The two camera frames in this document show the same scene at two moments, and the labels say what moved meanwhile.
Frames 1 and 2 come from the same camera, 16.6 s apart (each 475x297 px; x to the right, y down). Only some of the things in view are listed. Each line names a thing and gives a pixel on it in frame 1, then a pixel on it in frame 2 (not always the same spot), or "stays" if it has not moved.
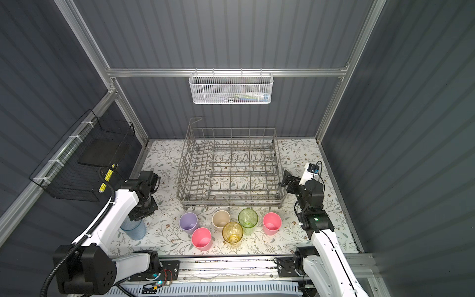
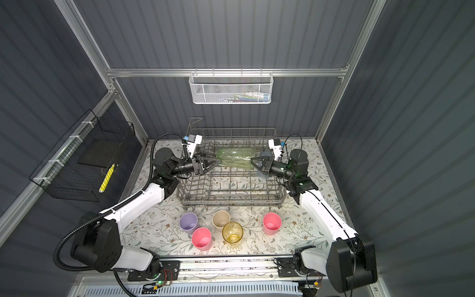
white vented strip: (282, 289) stays
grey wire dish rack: (231, 169) stays
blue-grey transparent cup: (136, 230) → (265, 153)
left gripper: (137, 216) → (198, 165)
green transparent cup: (247, 218) → (236, 158)
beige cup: (220, 218) stays
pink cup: (272, 223) stays
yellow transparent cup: (232, 232) stays
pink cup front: (201, 239) stays
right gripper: (289, 178) → (267, 164)
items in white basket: (248, 97) stays
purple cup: (188, 221) stays
